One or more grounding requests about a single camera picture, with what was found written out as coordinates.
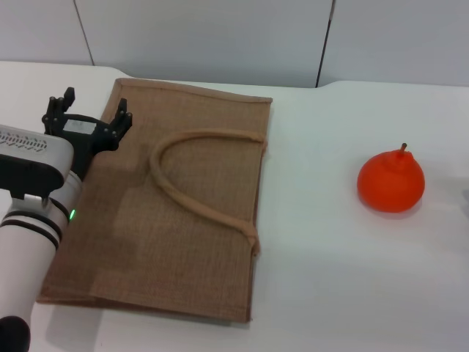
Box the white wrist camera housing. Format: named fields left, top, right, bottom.
left=0, top=124, right=75, bottom=201

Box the orange fruit with stem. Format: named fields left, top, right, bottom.
left=357, top=142, right=426, bottom=213

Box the brown jute handbag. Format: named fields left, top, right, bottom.
left=35, top=77, right=274, bottom=324

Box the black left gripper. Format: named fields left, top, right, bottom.
left=40, top=87, right=133, bottom=181

